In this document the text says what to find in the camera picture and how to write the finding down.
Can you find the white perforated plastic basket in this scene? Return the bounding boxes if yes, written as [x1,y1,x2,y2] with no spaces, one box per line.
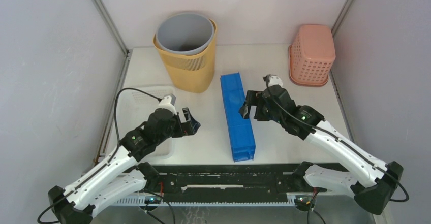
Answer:
[105,86,176,162]

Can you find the blue compartment tray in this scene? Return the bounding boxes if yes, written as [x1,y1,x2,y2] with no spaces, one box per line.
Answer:
[220,72,256,162]

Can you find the pink perforated plastic basket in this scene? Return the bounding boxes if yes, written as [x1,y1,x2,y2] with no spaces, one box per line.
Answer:
[289,24,336,87]

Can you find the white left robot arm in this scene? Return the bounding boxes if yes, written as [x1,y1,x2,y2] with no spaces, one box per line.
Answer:
[48,108,201,223]

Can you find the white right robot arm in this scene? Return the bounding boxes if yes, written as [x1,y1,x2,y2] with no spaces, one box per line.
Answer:
[239,85,404,215]

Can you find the yellow ribbed waste bin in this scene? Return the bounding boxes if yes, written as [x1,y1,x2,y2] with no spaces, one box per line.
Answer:
[153,19,218,93]

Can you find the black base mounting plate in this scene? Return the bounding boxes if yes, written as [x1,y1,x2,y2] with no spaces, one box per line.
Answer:
[149,163,314,205]

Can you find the grey inner bin liner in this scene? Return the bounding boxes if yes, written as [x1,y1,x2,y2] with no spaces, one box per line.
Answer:
[155,12,216,55]

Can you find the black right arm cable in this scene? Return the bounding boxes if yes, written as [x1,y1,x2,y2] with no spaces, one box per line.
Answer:
[264,76,410,203]

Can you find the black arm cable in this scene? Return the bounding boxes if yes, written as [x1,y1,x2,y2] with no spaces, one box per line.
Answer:
[37,87,164,224]
[264,76,410,203]

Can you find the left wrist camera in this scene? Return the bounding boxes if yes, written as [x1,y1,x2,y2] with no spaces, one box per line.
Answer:
[158,94,177,115]

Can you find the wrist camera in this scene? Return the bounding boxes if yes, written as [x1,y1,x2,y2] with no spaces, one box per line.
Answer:
[158,94,177,115]
[263,74,283,87]

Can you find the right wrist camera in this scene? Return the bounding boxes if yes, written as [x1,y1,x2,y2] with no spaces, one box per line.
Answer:
[263,74,283,87]

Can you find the white slotted cable duct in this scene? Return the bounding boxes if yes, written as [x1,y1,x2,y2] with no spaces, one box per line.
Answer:
[112,195,297,207]

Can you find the aluminium frame rail left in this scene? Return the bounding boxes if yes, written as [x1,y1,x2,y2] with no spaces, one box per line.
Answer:
[91,0,129,164]

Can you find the aluminium frame rail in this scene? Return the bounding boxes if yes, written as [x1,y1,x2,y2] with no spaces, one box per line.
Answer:
[330,0,355,125]
[91,0,129,164]

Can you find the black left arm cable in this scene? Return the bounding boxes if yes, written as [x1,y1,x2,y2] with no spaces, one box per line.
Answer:
[37,87,164,224]

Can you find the aluminium frame rail right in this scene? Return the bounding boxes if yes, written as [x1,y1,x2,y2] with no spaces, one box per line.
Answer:
[330,0,355,125]

